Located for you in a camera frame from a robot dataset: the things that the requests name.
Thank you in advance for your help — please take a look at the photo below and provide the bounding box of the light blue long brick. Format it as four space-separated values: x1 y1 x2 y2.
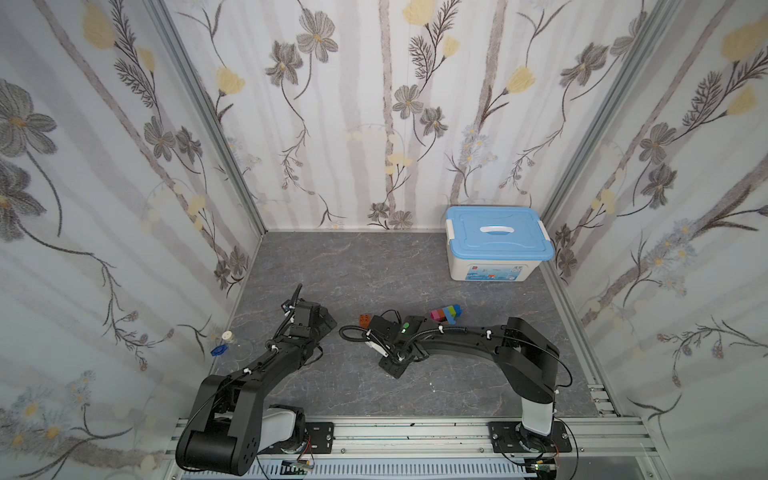
442 310 456 325

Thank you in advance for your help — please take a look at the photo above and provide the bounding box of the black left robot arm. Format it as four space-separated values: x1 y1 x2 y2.
175 285 336 476

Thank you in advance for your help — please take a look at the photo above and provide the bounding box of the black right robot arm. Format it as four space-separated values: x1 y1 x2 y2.
339 316 573 439

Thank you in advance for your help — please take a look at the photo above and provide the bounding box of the clear bottle white cap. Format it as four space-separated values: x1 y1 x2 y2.
222 330 254 362

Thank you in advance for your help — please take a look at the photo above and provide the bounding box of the clear bottle blue cap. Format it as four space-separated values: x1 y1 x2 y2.
210 343 232 359

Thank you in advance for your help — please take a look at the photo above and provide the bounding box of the blue lid storage box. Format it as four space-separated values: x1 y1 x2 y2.
445 206 555 282

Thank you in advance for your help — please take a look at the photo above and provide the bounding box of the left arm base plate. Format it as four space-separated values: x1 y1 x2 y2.
259 422 335 455

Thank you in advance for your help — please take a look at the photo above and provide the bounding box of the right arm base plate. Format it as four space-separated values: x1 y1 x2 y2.
487 420 573 456

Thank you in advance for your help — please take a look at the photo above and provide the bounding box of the white perforated cable tray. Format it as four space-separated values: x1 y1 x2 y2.
179 458 535 480

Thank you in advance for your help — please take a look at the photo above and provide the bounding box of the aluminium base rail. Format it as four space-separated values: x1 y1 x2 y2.
161 416 655 463

